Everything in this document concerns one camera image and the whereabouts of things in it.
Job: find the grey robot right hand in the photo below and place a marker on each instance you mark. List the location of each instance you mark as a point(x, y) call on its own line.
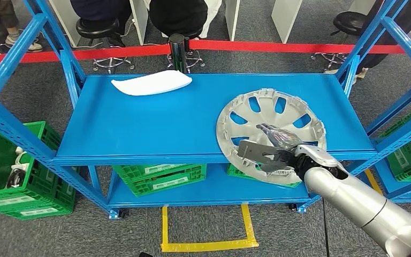
point(262, 152)

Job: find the silver wheel cover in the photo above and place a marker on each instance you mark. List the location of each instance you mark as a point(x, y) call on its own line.
point(265, 113)

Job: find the blue metal shelf rack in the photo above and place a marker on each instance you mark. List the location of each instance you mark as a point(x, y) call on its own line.
point(156, 120)
point(409, 195)

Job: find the white curved plastic part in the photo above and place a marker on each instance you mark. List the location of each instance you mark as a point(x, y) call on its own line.
point(152, 83)

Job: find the black caster wheel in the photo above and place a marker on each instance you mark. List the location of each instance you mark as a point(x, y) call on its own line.
point(293, 207)
point(123, 214)

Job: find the red barrier tape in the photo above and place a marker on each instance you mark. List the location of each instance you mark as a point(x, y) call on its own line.
point(262, 46)

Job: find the yellow floor tape square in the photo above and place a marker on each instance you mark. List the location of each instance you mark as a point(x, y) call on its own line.
point(209, 245)
point(372, 181)

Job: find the open green plastic crate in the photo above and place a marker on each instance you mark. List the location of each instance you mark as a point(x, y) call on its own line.
point(44, 136)

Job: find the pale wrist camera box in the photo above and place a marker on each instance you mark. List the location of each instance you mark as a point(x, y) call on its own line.
point(319, 156)

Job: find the black barrier post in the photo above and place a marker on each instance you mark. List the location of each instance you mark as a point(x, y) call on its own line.
point(179, 53)

